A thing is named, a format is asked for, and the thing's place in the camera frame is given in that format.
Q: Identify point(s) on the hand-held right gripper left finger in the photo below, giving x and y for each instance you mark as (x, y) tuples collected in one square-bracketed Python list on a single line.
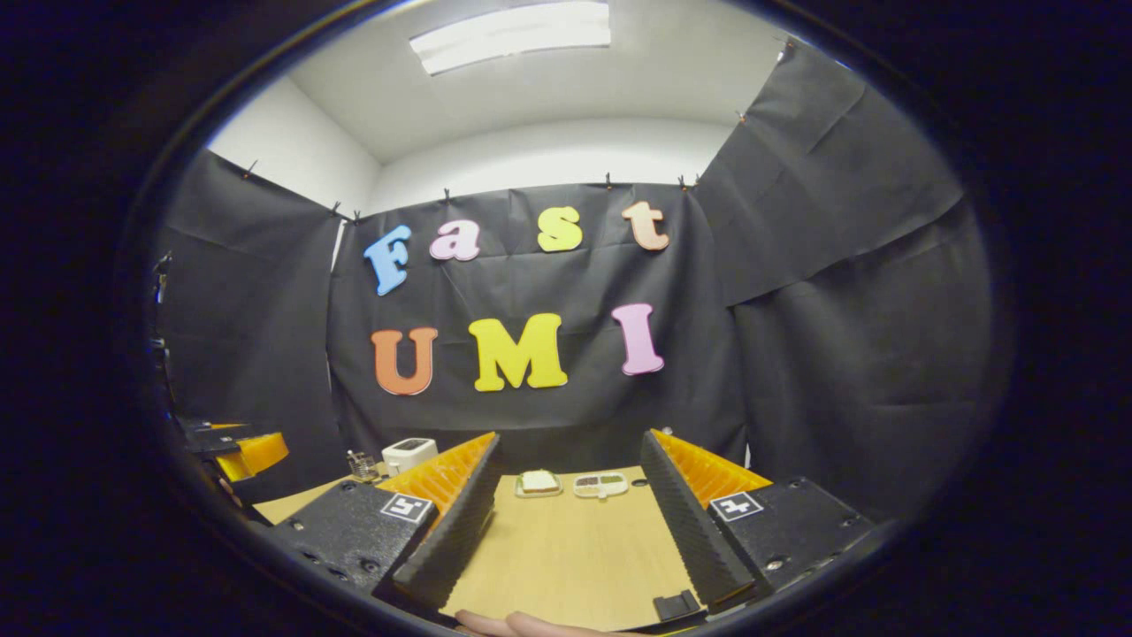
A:
[(460, 535)]

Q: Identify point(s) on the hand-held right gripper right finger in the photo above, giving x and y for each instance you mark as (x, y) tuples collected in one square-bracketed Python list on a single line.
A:
[(685, 531)]

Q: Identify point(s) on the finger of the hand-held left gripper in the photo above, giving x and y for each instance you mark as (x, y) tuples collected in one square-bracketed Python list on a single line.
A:
[(256, 453)]

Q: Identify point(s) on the pale sandwich plate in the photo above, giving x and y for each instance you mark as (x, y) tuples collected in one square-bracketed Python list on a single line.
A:
[(522, 492)]

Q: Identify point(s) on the toast sandwich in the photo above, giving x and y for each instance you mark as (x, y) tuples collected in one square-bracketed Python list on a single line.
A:
[(539, 481)]

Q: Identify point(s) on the white toaster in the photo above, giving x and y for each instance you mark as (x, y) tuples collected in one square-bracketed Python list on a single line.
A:
[(409, 453)]

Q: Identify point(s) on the white divided dish of beans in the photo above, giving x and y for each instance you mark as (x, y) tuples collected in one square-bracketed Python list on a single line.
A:
[(600, 485)]

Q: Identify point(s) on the black backdrop cloth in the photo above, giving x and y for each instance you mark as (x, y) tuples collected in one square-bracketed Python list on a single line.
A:
[(840, 310)]

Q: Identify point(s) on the large ceiling light panel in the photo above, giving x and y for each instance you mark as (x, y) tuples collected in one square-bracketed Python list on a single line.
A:
[(513, 35)]

